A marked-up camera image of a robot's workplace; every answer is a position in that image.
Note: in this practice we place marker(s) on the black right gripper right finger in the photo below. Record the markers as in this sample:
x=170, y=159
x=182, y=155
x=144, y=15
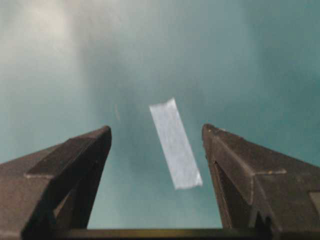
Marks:
x=257, y=187

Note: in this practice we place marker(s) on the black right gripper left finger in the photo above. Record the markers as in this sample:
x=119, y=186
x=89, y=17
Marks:
x=52, y=189

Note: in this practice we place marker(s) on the blue tape strip below cup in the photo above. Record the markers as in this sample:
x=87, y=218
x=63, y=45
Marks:
x=175, y=145

